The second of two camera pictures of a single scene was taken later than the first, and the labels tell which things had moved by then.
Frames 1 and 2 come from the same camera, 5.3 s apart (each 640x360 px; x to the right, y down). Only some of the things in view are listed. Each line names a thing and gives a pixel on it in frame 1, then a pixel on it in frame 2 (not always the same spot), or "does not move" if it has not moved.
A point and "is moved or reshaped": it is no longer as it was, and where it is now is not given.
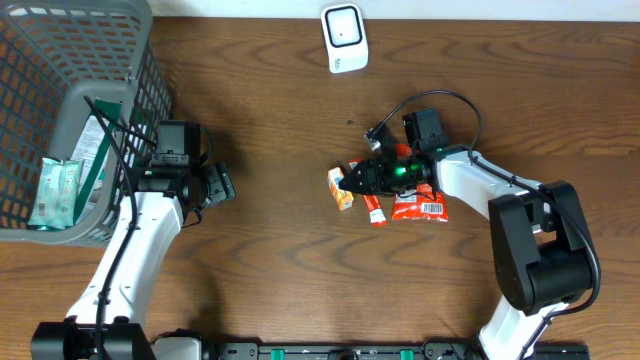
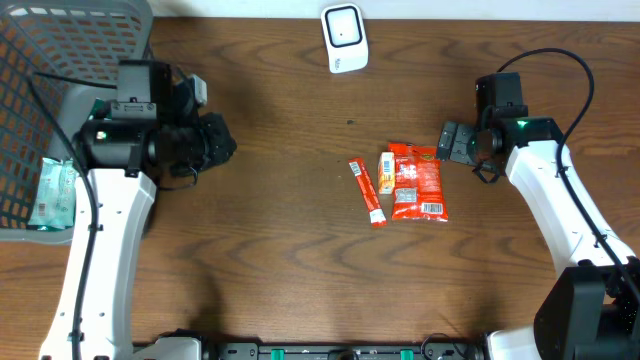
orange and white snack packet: x=343 y=198 is moved or reshaped
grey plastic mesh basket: x=56 y=58 does not move
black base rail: x=384 y=351 does not move
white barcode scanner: x=345 y=35 does not move
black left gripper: x=219 y=187 to x=215 y=132
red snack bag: x=419 y=203 does not move
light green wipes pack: x=56 y=194 does not move
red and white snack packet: x=373 y=202 does not move
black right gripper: x=372 y=179 to x=458 y=151
